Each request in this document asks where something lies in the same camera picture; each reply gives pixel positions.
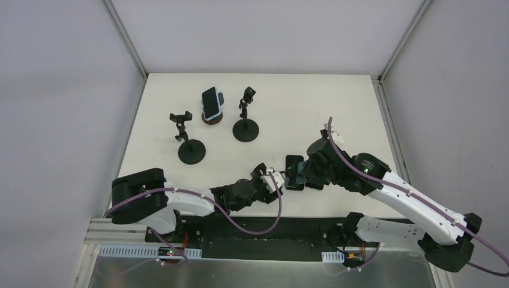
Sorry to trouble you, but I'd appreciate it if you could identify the black phone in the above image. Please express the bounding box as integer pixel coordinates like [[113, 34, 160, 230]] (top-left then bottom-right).
[[305, 182, 324, 191], [285, 155, 305, 191]]

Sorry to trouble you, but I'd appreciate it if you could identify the black round-base phone stand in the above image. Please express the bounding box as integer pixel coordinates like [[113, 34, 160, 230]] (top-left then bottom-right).
[[232, 86, 259, 143]]

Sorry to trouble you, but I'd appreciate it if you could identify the brown-base phone holder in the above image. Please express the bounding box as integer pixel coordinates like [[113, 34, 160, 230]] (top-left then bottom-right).
[[201, 87, 224, 125]]

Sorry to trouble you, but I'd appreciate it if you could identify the blue-cased phone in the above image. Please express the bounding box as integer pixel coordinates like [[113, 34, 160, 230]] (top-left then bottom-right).
[[201, 87, 221, 121]]

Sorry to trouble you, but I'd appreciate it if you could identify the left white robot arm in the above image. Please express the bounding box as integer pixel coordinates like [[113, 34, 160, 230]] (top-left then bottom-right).
[[106, 163, 285, 243]]

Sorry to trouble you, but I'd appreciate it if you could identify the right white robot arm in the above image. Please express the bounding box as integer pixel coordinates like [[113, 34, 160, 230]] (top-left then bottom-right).
[[292, 137, 482, 272]]

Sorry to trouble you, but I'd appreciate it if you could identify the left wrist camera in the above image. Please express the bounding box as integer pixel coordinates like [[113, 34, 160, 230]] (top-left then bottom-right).
[[260, 168, 285, 193]]

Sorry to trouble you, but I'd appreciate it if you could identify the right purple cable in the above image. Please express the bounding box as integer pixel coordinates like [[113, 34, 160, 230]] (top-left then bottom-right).
[[326, 116, 509, 278]]

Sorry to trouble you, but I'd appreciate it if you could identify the purple cable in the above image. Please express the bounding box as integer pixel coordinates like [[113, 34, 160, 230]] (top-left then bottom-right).
[[104, 170, 283, 263], [326, 116, 509, 278]]

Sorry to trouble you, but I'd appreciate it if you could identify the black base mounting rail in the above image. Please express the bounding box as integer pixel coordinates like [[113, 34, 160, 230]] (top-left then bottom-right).
[[145, 214, 394, 263]]

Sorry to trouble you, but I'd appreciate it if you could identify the right white cable duct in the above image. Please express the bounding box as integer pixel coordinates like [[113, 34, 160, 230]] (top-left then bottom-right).
[[321, 251, 345, 263]]

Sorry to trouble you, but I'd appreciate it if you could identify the white cable duct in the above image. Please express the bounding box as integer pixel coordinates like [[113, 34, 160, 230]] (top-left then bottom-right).
[[98, 244, 202, 260], [321, 251, 345, 263]]

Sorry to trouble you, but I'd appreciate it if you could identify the right aluminium frame post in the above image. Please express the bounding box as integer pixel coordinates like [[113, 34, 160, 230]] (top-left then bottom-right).
[[378, 0, 434, 84]]

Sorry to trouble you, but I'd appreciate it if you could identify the aluminium frame post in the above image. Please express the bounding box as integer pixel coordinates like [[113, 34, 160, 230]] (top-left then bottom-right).
[[101, 0, 149, 82], [378, 0, 434, 84]]

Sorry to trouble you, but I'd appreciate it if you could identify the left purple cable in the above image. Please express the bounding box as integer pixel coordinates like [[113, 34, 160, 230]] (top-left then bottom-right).
[[104, 170, 283, 263]]

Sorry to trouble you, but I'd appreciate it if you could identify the left white cable duct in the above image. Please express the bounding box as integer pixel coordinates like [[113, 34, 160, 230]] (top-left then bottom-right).
[[98, 244, 202, 260]]

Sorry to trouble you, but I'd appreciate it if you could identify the left aluminium frame post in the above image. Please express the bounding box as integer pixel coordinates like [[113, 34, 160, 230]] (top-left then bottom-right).
[[101, 0, 149, 82]]

